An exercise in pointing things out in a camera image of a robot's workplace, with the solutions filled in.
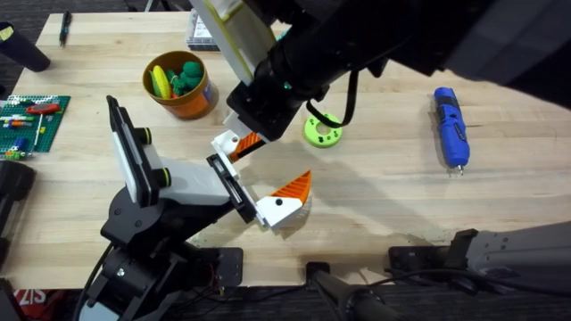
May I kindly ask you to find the right wrist upright plate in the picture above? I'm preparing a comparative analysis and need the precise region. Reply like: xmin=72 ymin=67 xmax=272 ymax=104
xmin=188 ymin=0 xmax=278 ymax=87

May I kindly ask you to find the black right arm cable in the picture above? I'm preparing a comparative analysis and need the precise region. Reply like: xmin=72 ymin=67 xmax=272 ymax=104
xmin=304 ymin=69 xmax=360 ymax=129

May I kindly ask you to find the orange tub with toys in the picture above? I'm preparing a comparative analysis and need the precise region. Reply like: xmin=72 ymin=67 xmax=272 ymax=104
xmin=141 ymin=49 xmax=220 ymax=121

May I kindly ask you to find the clear plastic box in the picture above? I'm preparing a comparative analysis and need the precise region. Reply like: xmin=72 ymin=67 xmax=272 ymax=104
xmin=184 ymin=7 xmax=223 ymax=52

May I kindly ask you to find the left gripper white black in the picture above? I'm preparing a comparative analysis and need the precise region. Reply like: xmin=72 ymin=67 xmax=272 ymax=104
xmin=100 ymin=129 xmax=313 ymax=256

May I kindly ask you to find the green board with blocks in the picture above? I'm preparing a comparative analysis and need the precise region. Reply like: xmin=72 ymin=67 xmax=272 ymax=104
xmin=0 ymin=94 xmax=72 ymax=161

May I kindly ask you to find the orange ribbed wedge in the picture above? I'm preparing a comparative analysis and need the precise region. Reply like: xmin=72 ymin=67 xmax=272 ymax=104
xmin=228 ymin=132 xmax=265 ymax=163

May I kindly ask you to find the black pen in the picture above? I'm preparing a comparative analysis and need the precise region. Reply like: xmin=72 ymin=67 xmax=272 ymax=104
xmin=58 ymin=9 xmax=74 ymax=48

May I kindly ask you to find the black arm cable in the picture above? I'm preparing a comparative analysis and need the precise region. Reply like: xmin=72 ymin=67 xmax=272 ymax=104
xmin=304 ymin=69 xmax=360 ymax=129
xmin=72 ymin=243 xmax=115 ymax=321

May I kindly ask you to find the black device at table side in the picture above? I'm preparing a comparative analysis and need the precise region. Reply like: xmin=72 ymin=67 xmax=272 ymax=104
xmin=0 ymin=159 xmax=37 ymax=271

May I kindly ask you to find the black cylinder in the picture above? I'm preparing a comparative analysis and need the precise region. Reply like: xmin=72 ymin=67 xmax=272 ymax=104
xmin=0 ymin=21 xmax=52 ymax=74

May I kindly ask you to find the green disc with holes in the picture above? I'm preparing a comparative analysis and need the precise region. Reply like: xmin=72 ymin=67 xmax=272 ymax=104
xmin=303 ymin=111 xmax=344 ymax=150

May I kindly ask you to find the red printed bag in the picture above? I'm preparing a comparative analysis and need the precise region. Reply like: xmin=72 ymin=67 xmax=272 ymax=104
xmin=12 ymin=288 xmax=70 ymax=321

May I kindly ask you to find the wrist upright plate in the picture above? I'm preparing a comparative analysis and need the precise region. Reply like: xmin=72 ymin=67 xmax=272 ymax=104
xmin=105 ymin=95 xmax=155 ymax=209
xmin=188 ymin=0 xmax=278 ymax=87

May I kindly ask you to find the blue electric screwdriver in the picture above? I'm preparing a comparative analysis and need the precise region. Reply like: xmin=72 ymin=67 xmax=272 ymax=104
xmin=433 ymin=86 xmax=471 ymax=177

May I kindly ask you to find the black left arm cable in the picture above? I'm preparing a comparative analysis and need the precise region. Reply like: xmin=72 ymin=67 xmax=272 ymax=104
xmin=72 ymin=243 xmax=115 ymax=321

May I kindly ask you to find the black pole with clamp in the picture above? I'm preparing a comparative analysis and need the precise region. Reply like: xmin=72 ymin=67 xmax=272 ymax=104
xmin=304 ymin=261 xmax=405 ymax=321

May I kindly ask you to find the left wrist upright plate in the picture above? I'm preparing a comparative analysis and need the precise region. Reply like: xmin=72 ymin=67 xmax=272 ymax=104
xmin=105 ymin=95 xmax=155 ymax=209

